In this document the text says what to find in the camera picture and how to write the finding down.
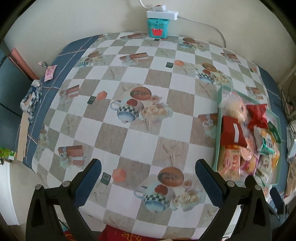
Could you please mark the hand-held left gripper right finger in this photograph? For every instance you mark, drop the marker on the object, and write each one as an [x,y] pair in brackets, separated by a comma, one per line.
[208,183]

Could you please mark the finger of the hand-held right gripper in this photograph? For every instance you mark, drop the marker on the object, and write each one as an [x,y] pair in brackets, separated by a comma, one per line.
[249,179]
[276,199]

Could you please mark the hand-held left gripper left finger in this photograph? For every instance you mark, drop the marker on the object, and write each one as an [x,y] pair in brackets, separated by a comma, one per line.
[89,180]

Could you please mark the pink snack packet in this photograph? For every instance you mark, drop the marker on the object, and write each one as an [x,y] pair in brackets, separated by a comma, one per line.
[248,162]

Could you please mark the white mushroom print snack packet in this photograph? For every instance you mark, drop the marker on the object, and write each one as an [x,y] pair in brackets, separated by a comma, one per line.
[266,165]

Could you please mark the orange pastry packet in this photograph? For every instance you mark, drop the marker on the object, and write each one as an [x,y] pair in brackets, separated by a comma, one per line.
[231,160]

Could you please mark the light green white snack packet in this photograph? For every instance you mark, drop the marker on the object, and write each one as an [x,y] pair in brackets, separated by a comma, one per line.
[268,144]

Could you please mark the red white-striped snack packet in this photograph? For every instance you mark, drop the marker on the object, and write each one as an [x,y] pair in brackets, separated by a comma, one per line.
[232,132]

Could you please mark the dark green snack packet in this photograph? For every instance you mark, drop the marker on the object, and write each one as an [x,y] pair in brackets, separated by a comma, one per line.
[274,131]

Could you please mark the shallow teal cardboard box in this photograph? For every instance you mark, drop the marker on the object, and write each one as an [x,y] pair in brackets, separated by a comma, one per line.
[218,129]

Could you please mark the red patterned snack packet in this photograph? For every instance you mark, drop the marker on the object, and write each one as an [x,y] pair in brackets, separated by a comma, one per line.
[257,115]

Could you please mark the clear round bun packet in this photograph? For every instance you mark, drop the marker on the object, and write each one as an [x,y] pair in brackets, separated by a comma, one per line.
[233,104]

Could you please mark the checkered printed tablecloth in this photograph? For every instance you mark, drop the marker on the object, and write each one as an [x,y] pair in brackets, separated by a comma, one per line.
[138,143]

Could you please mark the red floral cloth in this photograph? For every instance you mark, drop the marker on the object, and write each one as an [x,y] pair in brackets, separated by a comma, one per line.
[120,235]

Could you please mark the beige cardboard strip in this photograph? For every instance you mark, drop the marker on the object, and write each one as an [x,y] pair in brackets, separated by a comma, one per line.
[23,139]

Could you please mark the green printed packaging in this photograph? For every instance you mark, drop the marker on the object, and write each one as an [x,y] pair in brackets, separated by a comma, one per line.
[5,155]

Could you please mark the small pink wrapper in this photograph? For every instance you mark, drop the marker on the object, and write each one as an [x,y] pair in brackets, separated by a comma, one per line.
[49,73]

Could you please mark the dark blue cabinet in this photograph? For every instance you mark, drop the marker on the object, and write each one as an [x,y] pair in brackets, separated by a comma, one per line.
[9,92]

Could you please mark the small clear wrapper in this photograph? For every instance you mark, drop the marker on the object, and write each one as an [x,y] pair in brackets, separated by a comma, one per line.
[42,63]

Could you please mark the reddish brown board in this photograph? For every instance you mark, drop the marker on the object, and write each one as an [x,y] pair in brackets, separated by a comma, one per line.
[23,64]

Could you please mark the teal box with red crab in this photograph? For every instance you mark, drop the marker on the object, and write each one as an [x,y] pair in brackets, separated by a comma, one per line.
[158,27]

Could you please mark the white power strip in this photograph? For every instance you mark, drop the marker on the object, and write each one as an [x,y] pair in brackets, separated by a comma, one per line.
[161,13]

